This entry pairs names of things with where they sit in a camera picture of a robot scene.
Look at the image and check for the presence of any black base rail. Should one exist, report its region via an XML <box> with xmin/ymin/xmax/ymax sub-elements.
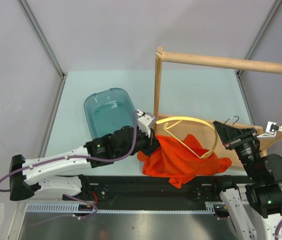
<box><xmin>87</xmin><ymin>176</ymin><xmax>221</xmax><ymax>210</ymax></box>

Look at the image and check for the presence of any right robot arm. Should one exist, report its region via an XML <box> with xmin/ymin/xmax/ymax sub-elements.
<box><xmin>211</xmin><ymin>121</ymin><xmax>282</xmax><ymax>240</ymax></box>

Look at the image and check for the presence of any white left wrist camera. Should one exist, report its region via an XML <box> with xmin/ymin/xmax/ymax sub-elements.
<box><xmin>137</xmin><ymin>109</ymin><xmax>157</xmax><ymax>136</ymax></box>

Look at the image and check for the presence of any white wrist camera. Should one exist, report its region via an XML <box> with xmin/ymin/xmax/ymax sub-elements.
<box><xmin>257</xmin><ymin>121</ymin><xmax>282</xmax><ymax>139</ymax></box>
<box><xmin>137</xmin><ymin>109</ymin><xmax>157</xmax><ymax>136</ymax></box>

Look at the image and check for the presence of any orange t shirt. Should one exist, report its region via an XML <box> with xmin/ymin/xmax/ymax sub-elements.
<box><xmin>137</xmin><ymin>135</ymin><xmax>232</xmax><ymax>188</ymax></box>

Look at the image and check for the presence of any yellow hanger with metal hook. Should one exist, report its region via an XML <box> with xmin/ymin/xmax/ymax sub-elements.
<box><xmin>156</xmin><ymin>115</ymin><xmax>239</xmax><ymax>160</ymax></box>

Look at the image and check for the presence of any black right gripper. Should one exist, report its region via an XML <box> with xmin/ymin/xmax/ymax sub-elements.
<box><xmin>212</xmin><ymin>120</ymin><xmax>260</xmax><ymax>180</ymax></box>

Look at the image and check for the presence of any white cable duct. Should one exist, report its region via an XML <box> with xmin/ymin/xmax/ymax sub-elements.
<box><xmin>26</xmin><ymin>201</ymin><xmax>225</xmax><ymax>215</ymax></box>

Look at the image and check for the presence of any wooden clothes rack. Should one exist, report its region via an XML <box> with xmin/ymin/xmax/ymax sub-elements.
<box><xmin>153</xmin><ymin>45</ymin><xmax>282</xmax><ymax>169</ymax></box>

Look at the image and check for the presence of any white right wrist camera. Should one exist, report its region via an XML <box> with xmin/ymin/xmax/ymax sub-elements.
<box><xmin>257</xmin><ymin>121</ymin><xmax>282</xmax><ymax>139</ymax></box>

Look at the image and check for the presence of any teal plastic tub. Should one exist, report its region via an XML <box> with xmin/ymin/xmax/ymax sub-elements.
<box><xmin>84</xmin><ymin>87</ymin><xmax>135</xmax><ymax>139</ymax></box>

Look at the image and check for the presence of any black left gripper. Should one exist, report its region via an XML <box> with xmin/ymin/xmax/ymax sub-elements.
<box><xmin>115</xmin><ymin>125</ymin><xmax>163</xmax><ymax>159</ymax></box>

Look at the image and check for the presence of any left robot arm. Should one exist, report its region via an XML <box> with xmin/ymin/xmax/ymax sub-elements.
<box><xmin>10</xmin><ymin>126</ymin><xmax>160</xmax><ymax>202</ymax></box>

